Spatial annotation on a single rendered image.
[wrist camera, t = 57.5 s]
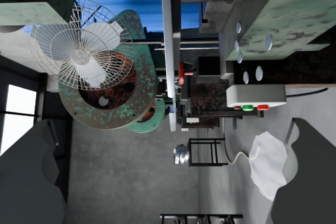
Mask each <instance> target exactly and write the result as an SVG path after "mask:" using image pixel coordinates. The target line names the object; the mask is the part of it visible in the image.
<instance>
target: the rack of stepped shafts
mask: <svg viewBox="0 0 336 224"><path fill-rule="evenodd" d="M160 218H162V221H161V224H164V218H177V221H176V220H174V221H173V224H188V221H187V218H200V220H197V224H211V219H224V221H221V222H220V224H235V221H234V219H243V215H242V214H160ZM210 218H211V219H210ZM184 219H185V221H184Z"/></svg>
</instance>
